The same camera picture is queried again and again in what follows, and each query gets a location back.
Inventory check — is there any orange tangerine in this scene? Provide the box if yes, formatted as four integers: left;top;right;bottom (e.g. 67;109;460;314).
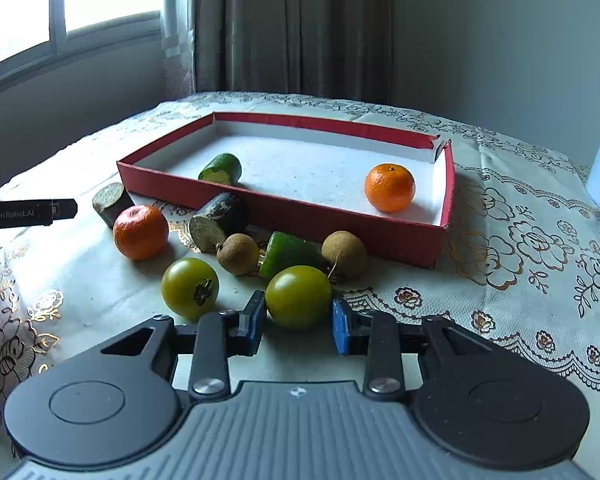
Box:
113;205;170;261
364;163;416;213

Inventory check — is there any green cucumber piece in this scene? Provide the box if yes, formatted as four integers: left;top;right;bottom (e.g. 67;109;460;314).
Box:
198;153;243;187

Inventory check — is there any brown curtain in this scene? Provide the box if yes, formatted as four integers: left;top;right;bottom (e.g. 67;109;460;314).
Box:
162;0;396;107

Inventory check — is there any window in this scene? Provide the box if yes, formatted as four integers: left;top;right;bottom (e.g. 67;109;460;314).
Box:
0;0;165;103

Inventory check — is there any green tomato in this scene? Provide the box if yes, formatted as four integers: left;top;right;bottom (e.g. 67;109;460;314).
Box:
265;265;333;331
161;258;220;320

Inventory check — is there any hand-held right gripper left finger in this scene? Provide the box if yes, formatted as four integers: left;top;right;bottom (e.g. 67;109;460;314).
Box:
100;290;267;402

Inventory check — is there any brown kiwi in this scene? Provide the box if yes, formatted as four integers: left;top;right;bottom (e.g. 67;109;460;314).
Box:
216;233;261;276
321;230;368;278

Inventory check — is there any brown kiwi left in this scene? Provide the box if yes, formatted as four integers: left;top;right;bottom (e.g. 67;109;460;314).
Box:
216;233;261;276

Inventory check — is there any brown kiwi right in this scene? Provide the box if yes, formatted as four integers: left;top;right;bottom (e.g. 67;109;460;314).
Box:
321;230;368;278

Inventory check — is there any red cardboard box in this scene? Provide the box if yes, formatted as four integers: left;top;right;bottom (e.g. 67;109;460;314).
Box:
116;111;456;269

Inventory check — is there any green pepper piece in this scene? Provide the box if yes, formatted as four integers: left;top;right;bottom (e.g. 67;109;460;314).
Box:
259;231;331;281

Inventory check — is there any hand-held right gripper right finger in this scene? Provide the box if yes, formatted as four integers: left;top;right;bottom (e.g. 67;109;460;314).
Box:
331;296;496;401

